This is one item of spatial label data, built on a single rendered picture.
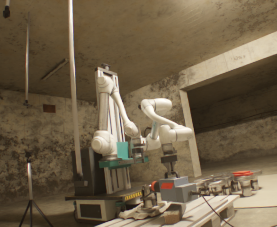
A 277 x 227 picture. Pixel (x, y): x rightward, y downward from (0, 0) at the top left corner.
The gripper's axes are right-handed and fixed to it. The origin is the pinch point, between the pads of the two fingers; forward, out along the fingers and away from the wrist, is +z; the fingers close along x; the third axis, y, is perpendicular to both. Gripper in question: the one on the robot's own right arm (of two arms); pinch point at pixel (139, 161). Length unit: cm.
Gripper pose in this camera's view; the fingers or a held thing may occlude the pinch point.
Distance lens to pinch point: 220.8
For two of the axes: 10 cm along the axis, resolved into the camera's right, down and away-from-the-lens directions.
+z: 1.4, 9.6, -2.3
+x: -5.8, -1.1, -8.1
